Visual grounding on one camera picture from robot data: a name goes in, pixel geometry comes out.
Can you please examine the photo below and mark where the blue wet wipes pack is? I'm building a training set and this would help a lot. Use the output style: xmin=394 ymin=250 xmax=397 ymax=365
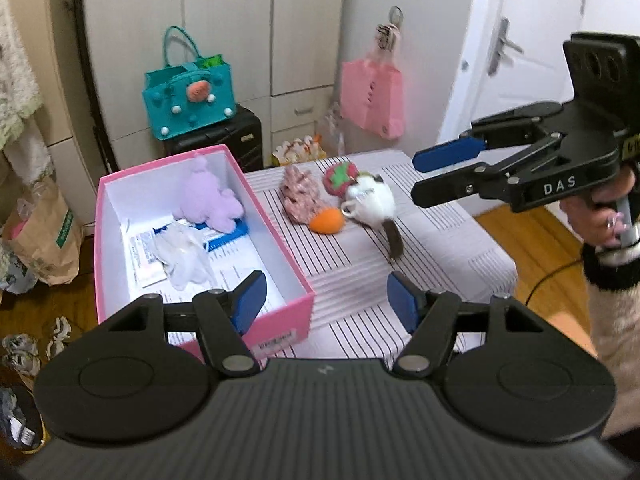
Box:
xmin=152 ymin=220 xmax=248 ymax=255

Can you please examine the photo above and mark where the white mesh bath pouf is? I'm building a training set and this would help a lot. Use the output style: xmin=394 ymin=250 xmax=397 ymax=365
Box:
xmin=152 ymin=245 xmax=217 ymax=290

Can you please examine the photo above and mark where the white brown plush dog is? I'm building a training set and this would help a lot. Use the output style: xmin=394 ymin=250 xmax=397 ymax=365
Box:
xmin=341 ymin=172 xmax=404 ymax=260

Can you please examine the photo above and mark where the purple plush toy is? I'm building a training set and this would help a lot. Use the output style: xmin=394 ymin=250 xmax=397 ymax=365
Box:
xmin=172 ymin=156 xmax=244 ymax=232

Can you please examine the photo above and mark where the red strawberry plush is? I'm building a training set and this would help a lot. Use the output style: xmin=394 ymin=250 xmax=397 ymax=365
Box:
xmin=322 ymin=162 xmax=359 ymax=200

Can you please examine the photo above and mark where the orange plush ball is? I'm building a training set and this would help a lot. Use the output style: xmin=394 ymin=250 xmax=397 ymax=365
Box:
xmin=308 ymin=208 xmax=345 ymax=235

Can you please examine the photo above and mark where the pink fabric scrunchie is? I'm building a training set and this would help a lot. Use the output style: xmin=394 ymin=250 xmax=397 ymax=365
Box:
xmin=280 ymin=166 xmax=330 ymax=224

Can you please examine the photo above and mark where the person right forearm sleeve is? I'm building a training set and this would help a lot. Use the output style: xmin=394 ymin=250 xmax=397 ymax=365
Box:
xmin=582 ymin=245 xmax=639 ymax=438

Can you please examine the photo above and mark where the person right hand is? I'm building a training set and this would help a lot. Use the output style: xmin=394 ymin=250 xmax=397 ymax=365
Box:
xmin=560 ymin=166 xmax=634 ymax=248

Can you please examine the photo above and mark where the paper sheet in box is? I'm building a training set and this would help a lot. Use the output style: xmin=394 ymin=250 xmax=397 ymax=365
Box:
xmin=119 ymin=216 xmax=231 ymax=294

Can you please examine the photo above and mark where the white door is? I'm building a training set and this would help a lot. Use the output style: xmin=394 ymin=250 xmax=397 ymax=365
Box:
xmin=472 ymin=0 xmax=585 ymax=119

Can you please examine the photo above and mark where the pink cardboard box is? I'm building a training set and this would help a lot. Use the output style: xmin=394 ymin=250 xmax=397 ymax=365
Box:
xmin=94 ymin=145 xmax=314 ymax=358

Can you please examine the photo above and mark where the pink paper bag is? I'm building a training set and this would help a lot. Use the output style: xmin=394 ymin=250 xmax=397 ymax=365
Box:
xmin=340 ymin=23 xmax=405 ymax=140

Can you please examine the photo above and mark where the striped white tablecloth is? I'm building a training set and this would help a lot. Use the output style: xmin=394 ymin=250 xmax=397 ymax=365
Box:
xmin=167 ymin=148 xmax=519 ymax=361

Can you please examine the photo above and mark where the colourful gift bag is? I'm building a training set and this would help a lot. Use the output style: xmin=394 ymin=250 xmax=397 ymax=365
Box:
xmin=271 ymin=136 xmax=328 ymax=167

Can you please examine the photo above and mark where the black suitcase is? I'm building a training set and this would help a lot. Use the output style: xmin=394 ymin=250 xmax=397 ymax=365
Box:
xmin=163 ymin=105 xmax=264 ymax=172

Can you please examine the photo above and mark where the black clothes rack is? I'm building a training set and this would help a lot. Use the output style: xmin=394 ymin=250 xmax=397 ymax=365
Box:
xmin=72 ymin=0 xmax=119 ymax=174

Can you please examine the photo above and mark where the brown paper bag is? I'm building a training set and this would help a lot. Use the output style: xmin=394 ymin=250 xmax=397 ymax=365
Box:
xmin=2 ymin=177 xmax=84 ymax=286

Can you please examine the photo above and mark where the teal felt tote bag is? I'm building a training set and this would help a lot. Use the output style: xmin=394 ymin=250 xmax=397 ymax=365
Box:
xmin=142 ymin=25 xmax=236 ymax=141

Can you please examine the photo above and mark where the grey three-door wardrobe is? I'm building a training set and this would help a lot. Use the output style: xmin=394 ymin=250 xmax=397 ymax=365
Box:
xmin=85 ymin=0 xmax=343 ymax=169

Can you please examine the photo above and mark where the white knit cardigan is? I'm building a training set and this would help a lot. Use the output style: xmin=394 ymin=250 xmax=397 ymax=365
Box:
xmin=1 ymin=0 xmax=54 ymax=188

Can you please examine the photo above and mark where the beige tall cabinet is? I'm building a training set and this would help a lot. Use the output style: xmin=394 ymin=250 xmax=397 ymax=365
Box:
xmin=9 ymin=0 xmax=105 ymax=235

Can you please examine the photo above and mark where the silver door handle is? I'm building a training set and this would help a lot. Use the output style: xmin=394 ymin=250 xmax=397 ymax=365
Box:
xmin=487 ymin=16 xmax=524 ymax=76

